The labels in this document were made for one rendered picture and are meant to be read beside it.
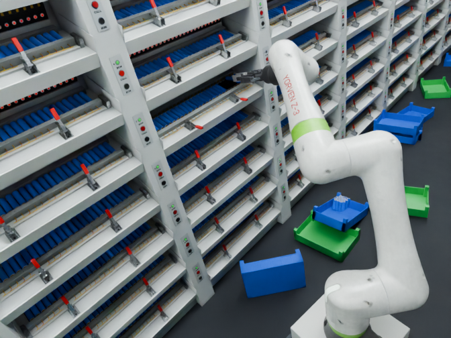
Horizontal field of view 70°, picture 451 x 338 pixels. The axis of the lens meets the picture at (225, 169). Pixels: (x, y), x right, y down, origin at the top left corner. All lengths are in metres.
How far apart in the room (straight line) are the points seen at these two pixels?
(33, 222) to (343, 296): 0.93
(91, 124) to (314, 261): 1.33
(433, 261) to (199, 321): 1.20
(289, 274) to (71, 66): 1.28
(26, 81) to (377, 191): 0.99
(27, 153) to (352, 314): 1.02
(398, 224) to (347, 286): 0.23
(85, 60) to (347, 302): 1.01
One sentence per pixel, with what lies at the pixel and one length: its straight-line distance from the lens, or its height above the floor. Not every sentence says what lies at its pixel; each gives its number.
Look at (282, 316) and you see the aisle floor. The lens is 1.71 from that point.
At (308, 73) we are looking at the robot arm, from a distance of 1.25.
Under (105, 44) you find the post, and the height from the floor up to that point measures 1.31.
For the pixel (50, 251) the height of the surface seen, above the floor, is 0.76.
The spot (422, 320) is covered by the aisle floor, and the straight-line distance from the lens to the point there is 1.76.
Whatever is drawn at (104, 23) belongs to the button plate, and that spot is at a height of 1.36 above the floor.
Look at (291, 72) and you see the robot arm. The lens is 1.11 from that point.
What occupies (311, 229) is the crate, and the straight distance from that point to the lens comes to 2.04.
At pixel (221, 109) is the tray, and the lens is 1.42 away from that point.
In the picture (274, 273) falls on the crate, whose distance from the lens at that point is 1.66.
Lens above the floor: 1.47
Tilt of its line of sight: 34 degrees down
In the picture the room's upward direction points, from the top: 14 degrees counter-clockwise
